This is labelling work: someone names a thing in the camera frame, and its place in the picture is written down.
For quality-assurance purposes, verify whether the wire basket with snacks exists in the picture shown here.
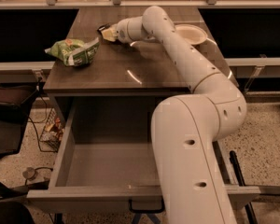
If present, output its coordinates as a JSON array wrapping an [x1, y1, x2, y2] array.
[[39, 108, 64, 152]]

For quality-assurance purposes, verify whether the black drawer handle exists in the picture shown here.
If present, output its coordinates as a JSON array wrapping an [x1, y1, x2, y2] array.
[[128, 199, 165, 214]]

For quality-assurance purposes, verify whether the black floor cable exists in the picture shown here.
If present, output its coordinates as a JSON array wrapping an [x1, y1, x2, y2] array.
[[27, 77, 59, 154]]

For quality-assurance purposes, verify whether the round floor plug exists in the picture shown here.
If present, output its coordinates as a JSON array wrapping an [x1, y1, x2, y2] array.
[[22, 167, 37, 180]]

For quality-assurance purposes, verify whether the open grey top drawer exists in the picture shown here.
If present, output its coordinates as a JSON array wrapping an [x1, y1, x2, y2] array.
[[28, 96, 259, 213]]

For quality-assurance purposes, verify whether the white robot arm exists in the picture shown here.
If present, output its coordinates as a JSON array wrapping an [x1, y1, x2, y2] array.
[[101, 6, 246, 224]]

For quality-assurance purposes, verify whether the dark office chair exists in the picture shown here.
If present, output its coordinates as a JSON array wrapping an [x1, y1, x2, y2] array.
[[0, 84, 38, 224]]

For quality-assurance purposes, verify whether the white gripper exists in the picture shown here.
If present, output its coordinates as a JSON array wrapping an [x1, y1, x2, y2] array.
[[102, 19, 132, 44]]

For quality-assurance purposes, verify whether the green chip bag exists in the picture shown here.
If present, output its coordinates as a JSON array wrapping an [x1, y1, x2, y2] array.
[[45, 37, 100, 67]]

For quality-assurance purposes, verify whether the dark chocolate bar wrapper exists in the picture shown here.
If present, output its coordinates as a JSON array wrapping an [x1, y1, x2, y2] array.
[[97, 23, 110, 33]]

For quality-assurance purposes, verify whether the grey cabinet with top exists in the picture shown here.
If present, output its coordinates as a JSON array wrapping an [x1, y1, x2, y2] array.
[[44, 6, 238, 123]]

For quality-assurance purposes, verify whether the white paper bowl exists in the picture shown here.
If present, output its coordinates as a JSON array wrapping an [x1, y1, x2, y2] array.
[[175, 24, 207, 45]]

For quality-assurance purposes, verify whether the black pole on floor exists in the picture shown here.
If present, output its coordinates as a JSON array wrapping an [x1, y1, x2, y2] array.
[[230, 150, 258, 224]]

